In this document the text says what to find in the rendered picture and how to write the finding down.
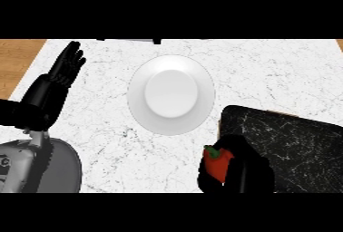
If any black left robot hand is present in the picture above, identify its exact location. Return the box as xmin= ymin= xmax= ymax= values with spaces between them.
xmin=0 ymin=41 xmax=87 ymax=132

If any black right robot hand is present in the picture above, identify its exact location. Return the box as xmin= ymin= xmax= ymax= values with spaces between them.
xmin=197 ymin=133 xmax=276 ymax=194

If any red bell pepper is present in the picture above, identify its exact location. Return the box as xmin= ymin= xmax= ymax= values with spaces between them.
xmin=203 ymin=145 xmax=237 ymax=184

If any black marble tray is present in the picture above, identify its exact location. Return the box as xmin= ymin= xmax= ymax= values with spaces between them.
xmin=217 ymin=104 xmax=343 ymax=194

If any white oval plate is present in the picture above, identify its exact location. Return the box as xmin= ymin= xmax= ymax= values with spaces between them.
xmin=126 ymin=54 xmax=217 ymax=137

